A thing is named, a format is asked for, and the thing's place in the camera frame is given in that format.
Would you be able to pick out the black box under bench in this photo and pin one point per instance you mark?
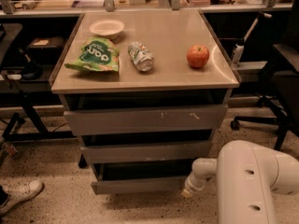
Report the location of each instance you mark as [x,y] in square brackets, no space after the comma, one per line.
[46,50]

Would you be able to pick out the grey drawer cabinet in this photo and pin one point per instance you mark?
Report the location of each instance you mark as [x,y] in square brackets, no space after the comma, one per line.
[168,35]

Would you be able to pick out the white sneaker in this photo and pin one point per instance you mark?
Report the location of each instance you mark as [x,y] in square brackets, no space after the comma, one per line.
[23,193]

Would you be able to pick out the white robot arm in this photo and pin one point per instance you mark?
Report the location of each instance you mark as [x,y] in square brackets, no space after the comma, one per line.
[247,175]

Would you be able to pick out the green chip bag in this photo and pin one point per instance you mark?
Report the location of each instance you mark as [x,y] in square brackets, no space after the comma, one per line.
[97,55]

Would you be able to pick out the crushed soda can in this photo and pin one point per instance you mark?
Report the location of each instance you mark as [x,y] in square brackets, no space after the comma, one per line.
[140,56]

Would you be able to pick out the grey drawer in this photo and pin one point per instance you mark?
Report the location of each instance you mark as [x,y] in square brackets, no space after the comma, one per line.
[143,112]
[169,151]
[142,176]

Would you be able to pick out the white handled tool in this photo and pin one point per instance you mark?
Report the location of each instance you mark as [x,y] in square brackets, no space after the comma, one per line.
[240,43]

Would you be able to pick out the grey middle drawer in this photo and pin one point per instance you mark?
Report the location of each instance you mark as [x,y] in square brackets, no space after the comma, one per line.
[169,151]

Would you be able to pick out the grey top drawer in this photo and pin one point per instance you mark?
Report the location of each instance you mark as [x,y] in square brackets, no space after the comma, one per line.
[143,112]

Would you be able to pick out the grey bottom drawer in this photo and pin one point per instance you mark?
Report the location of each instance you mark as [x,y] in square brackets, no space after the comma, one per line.
[142,176]

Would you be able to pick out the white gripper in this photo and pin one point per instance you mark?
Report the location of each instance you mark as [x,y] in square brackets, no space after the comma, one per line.
[192,185]

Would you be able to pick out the black desk frame left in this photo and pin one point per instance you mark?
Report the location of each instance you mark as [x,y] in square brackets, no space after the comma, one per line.
[9,33]

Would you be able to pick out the black office chair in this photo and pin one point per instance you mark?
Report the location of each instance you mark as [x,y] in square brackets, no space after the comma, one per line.
[281,74]

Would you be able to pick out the red apple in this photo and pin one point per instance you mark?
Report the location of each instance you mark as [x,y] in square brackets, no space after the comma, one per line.
[197,56]

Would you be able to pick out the white paper bowl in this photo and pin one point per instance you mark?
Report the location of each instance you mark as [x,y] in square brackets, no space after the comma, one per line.
[107,28]

